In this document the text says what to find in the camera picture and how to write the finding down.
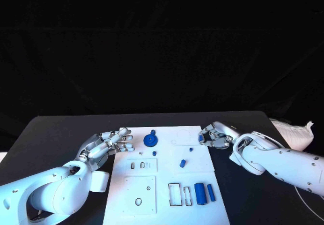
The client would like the thick blue cylinder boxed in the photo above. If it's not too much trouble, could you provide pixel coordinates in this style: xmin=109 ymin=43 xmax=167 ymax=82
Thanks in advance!
xmin=194 ymin=182 xmax=208 ymax=206

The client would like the white cable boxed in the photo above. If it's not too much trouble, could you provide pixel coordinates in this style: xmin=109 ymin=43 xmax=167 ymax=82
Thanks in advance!
xmin=293 ymin=184 xmax=324 ymax=217

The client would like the blue gear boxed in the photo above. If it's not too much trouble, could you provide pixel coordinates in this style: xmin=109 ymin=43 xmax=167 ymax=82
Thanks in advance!
xmin=142 ymin=129 xmax=158 ymax=147

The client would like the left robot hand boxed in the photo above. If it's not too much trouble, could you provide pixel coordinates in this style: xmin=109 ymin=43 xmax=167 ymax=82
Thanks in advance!
xmin=74 ymin=127 xmax=135 ymax=173

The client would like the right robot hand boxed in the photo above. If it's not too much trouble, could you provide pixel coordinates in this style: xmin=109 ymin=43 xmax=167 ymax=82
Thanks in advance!
xmin=197 ymin=121 xmax=241 ymax=150

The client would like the white task board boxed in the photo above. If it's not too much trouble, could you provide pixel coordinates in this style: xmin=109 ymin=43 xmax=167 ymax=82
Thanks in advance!
xmin=102 ymin=125 xmax=230 ymax=225

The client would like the white crumpled bag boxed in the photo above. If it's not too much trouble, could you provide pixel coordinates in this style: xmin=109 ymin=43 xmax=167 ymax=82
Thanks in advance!
xmin=269 ymin=118 xmax=315 ymax=151

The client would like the thin blue cylinder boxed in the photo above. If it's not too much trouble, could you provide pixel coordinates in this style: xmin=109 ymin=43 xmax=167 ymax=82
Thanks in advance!
xmin=205 ymin=184 xmax=216 ymax=202

